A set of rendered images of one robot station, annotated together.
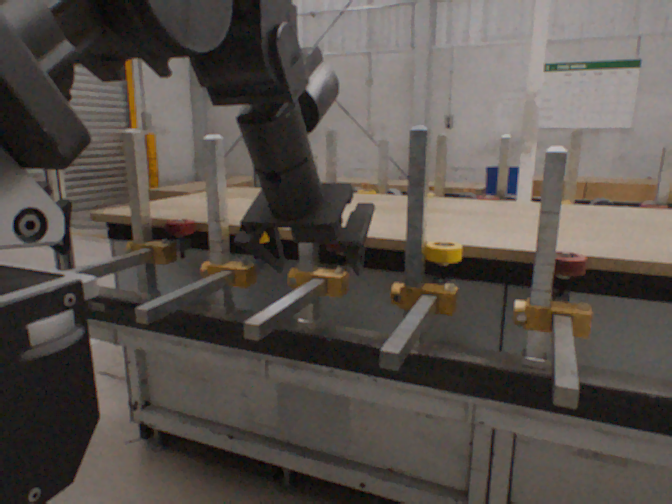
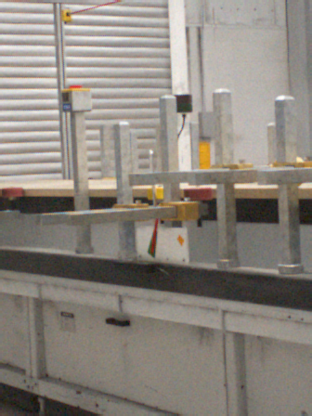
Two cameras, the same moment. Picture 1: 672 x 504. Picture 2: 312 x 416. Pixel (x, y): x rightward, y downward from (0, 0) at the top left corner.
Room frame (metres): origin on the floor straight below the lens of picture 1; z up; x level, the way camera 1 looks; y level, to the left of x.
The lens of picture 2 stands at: (-2.24, -3.25, 1.00)
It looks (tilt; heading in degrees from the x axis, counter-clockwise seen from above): 3 degrees down; 33
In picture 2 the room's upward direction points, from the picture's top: 3 degrees counter-clockwise
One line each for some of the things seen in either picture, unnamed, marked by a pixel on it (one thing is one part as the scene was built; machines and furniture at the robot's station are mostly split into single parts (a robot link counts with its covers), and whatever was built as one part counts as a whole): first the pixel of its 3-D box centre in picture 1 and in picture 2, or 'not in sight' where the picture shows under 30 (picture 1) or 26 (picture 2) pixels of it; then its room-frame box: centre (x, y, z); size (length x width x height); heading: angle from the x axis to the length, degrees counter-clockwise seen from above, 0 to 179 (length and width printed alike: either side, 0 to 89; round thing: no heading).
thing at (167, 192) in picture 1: (216, 187); not in sight; (8.18, 2.00, 0.23); 2.41 x 0.77 x 0.17; 159
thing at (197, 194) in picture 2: not in sight; (198, 206); (0.45, -1.61, 0.85); 0.08 x 0.08 x 0.11
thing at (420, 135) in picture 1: (415, 243); not in sight; (0.99, -0.17, 0.93); 0.04 x 0.04 x 0.48; 67
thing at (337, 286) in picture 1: (318, 281); not in sight; (1.08, 0.04, 0.82); 0.14 x 0.06 x 0.05; 67
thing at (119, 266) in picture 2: not in sight; (142, 270); (0.38, -1.46, 0.68); 0.22 x 0.05 x 0.05; 67
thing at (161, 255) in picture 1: (150, 251); not in sight; (1.28, 0.50, 0.84); 0.14 x 0.06 x 0.05; 67
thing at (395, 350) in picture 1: (421, 314); not in sight; (0.89, -0.17, 0.81); 0.43 x 0.03 x 0.04; 157
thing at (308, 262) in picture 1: (308, 254); not in sight; (1.09, 0.06, 0.88); 0.04 x 0.04 x 0.48; 67
